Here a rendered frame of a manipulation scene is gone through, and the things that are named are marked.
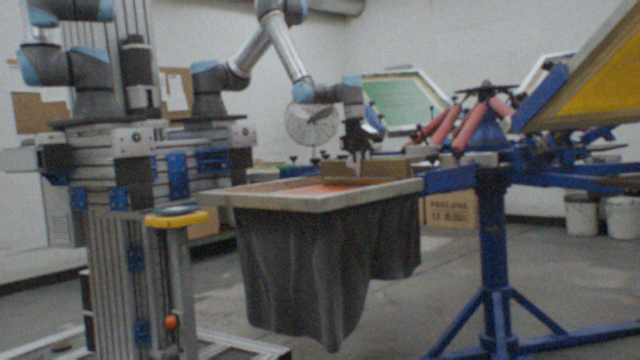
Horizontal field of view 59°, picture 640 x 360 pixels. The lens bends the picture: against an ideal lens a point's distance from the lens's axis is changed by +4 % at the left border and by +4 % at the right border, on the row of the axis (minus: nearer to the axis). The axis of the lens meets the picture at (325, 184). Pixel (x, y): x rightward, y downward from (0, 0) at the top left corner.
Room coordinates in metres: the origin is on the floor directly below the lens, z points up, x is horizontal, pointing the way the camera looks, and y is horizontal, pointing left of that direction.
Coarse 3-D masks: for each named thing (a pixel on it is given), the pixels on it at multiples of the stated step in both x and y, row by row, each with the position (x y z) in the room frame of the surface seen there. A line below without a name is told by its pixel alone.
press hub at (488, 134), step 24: (480, 96) 2.61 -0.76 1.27; (480, 144) 2.56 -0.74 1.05; (504, 144) 2.55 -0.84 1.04; (480, 168) 2.62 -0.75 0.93; (480, 192) 2.59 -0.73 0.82; (504, 192) 2.57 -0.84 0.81; (480, 216) 2.61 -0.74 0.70; (504, 216) 2.59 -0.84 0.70; (480, 240) 2.62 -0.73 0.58; (504, 240) 2.59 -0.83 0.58; (504, 264) 2.58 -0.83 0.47; (480, 288) 2.62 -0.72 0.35; (504, 288) 2.57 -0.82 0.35; (504, 312) 2.57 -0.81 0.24; (480, 336) 2.63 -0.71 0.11
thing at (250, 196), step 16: (304, 176) 2.15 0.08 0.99; (320, 176) 2.18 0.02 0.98; (208, 192) 1.78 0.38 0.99; (224, 192) 1.74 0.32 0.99; (240, 192) 1.90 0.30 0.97; (256, 192) 1.95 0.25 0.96; (352, 192) 1.50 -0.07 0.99; (368, 192) 1.54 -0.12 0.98; (384, 192) 1.60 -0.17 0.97; (400, 192) 1.65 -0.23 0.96; (272, 208) 1.53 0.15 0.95; (288, 208) 1.49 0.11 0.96; (304, 208) 1.44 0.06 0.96; (320, 208) 1.40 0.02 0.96; (336, 208) 1.45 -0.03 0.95
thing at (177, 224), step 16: (160, 224) 1.51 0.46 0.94; (176, 224) 1.50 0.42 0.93; (192, 224) 1.53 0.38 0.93; (176, 240) 1.54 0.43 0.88; (176, 256) 1.55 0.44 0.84; (176, 272) 1.55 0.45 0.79; (176, 288) 1.56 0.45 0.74; (192, 288) 1.57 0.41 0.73; (176, 304) 1.56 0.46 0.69; (192, 304) 1.56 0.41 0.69; (192, 320) 1.56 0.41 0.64; (192, 336) 1.56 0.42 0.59; (192, 352) 1.56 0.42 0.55
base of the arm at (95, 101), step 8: (80, 88) 1.84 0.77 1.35; (88, 88) 1.84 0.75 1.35; (96, 88) 1.85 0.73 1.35; (104, 88) 1.86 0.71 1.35; (112, 88) 1.91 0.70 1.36; (80, 96) 1.84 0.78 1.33; (88, 96) 1.84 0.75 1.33; (96, 96) 1.84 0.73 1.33; (104, 96) 1.86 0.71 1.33; (112, 96) 1.89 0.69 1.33; (80, 104) 1.83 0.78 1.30; (88, 104) 1.83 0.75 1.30; (96, 104) 1.83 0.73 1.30; (104, 104) 1.85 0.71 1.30; (112, 104) 1.87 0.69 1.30; (72, 112) 1.85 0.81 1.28; (80, 112) 1.83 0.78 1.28; (88, 112) 1.82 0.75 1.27; (96, 112) 1.83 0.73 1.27; (104, 112) 1.84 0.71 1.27; (112, 112) 1.86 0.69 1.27; (120, 112) 1.90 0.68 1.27
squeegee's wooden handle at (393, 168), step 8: (328, 160) 2.08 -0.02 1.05; (336, 160) 2.04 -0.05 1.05; (344, 160) 2.01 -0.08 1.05; (360, 160) 1.96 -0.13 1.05; (368, 160) 1.93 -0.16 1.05; (376, 160) 1.90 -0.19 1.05; (384, 160) 1.88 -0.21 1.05; (392, 160) 1.85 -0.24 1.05; (400, 160) 1.83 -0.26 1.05; (408, 160) 1.83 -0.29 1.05; (320, 168) 2.10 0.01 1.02; (328, 168) 2.07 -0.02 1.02; (336, 168) 2.04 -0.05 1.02; (344, 168) 2.01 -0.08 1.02; (360, 168) 1.95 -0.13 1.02; (368, 168) 1.93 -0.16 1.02; (376, 168) 1.90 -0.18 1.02; (384, 168) 1.88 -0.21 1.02; (392, 168) 1.85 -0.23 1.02; (400, 168) 1.83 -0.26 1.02; (408, 168) 1.82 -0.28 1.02; (328, 176) 2.07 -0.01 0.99; (336, 176) 2.04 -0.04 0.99; (344, 176) 2.01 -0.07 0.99; (352, 176) 1.98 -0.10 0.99; (360, 176) 1.96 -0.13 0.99; (368, 176) 1.93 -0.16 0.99; (376, 176) 1.91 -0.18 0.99; (384, 176) 1.88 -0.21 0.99; (392, 176) 1.86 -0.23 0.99; (400, 176) 1.83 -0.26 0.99; (408, 176) 1.82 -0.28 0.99
